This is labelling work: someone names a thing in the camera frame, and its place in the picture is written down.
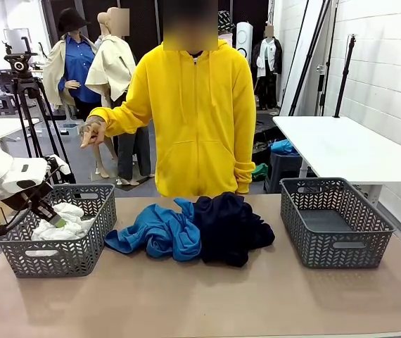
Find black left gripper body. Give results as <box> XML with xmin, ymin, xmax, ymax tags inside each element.
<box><xmin>20</xmin><ymin>182</ymin><xmax>56</xmax><ymax>223</ymax></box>

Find white garment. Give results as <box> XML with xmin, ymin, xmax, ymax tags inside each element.
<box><xmin>31</xmin><ymin>201</ymin><xmax>96</xmax><ymax>257</ymax></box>

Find bright blue garment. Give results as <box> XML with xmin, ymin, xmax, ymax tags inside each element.
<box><xmin>104</xmin><ymin>197</ymin><xmax>202</xmax><ymax>262</ymax></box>

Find person's right forearm yellow sleeve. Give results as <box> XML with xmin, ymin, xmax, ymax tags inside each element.
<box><xmin>96</xmin><ymin>100</ymin><xmax>152</xmax><ymax>138</ymax></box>

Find person's left forearm yellow sleeve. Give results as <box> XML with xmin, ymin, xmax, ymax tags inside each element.
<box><xmin>234</xmin><ymin>140</ymin><xmax>257</xmax><ymax>194</ymax></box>

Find person's right hand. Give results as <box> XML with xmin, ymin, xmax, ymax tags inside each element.
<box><xmin>79</xmin><ymin>115</ymin><xmax>107</xmax><ymax>149</ymax></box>

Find gray woven plastic basket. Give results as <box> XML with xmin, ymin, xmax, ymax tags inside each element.
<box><xmin>0</xmin><ymin>183</ymin><xmax>117</xmax><ymax>279</ymax></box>
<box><xmin>279</xmin><ymin>177</ymin><xmax>397</xmax><ymax>270</ymax></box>

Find gray stool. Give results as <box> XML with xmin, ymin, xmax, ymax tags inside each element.
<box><xmin>0</xmin><ymin>94</ymin><xmax>20</xmax><ymax>116</ymax></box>

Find dark computer monitor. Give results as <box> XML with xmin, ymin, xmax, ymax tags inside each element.
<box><xmin>0</xmin><ymin>68</ymin><xmax>15</xmax><ymax>93</ymax></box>

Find mannequin with blue shirt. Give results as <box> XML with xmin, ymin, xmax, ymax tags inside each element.
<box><xmin>42</xmin><ymin>7</ymin><xmax>117</xmax><ymax>179</ymax></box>

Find mannequin with cream jacket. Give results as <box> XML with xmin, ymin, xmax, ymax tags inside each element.
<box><xmin>84</xmin><ymin>6</ymin><xmax>154</xmax><ymax>187</ymax></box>

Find person in yellow hoodie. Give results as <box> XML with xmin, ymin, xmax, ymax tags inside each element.
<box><xmin>87</xmin><ymin>0</ymin><xmax>257</xmax><ymax>198</ymax></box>

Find green bag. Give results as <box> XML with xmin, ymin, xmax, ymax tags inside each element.
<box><xmin>251</xmin><ymin>163</ymin><xmax>269</xmax><ymax>182</ymax></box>

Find dark storage crate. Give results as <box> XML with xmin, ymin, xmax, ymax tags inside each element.
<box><xmin>264</xmin><ymin>151</ymin><xmax>305</xmax><ymax>194</ymax></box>

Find teal cloth on crate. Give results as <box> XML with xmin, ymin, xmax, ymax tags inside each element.
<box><xmin>270</xmin><ymin>139</ymin><xmax>300</xmax><ymax>156</ymax></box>

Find patterned bucket hat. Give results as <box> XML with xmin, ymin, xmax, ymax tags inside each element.
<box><xmin>217</xmin><ymin>10</ymin><xmax>236</xmax><ymax>33</ymax></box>

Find white tower appliance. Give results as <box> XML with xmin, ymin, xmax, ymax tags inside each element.
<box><xmin>236</xmin><ymin>21</ymin><xmax>253</xmax><ymax>59</ymax></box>

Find mannequin with white black jacket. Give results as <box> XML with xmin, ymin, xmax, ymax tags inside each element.
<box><xmin>251</xmin><ymin>24</ymin><xmax>283</xmax><ymax>110</ymax></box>

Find large white table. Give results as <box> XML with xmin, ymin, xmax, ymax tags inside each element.
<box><xmin>272</xmin><ymin>115</ymin><xmax>401</xmax><ymax>208</ymax></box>

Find black folded leaning stands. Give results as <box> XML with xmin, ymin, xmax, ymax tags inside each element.
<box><xmin>279</xmin><ymin>0</ymin><xmax>339</xmax><ymax>117</ymax></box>

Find black upright stand pole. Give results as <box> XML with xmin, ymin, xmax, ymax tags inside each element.
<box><xmin>333</xmin><ymin>34</ymin><xmax>358</xmax><ymax>118</ymax></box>

